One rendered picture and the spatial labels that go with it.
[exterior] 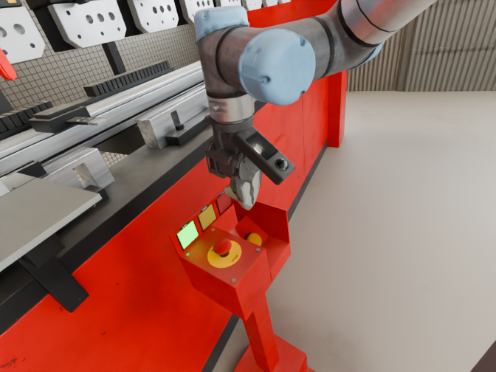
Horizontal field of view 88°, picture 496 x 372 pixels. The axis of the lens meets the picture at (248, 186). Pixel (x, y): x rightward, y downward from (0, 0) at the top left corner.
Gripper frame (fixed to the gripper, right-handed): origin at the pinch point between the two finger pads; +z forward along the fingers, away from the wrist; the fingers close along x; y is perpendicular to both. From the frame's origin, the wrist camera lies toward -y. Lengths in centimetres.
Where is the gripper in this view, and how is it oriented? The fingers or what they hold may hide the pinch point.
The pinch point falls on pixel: (251, 205)
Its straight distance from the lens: 55.7
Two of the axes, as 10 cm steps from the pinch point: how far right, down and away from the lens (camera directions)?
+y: -8.2, -3.0, 4.9
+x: -5.7, 5.4, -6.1
